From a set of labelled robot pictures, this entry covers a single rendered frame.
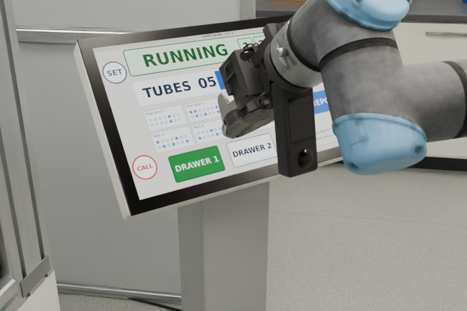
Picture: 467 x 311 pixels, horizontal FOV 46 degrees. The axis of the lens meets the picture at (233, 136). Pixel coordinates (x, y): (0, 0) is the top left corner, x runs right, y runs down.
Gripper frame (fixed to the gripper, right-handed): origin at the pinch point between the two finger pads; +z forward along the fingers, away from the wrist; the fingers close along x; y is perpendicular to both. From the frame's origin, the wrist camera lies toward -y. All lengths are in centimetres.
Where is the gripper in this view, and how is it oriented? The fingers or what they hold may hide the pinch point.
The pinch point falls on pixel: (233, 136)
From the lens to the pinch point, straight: 78.4
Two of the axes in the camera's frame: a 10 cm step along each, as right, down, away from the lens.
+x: -8.6, 2.0, -4.7
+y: -3.3, -9.2, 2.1
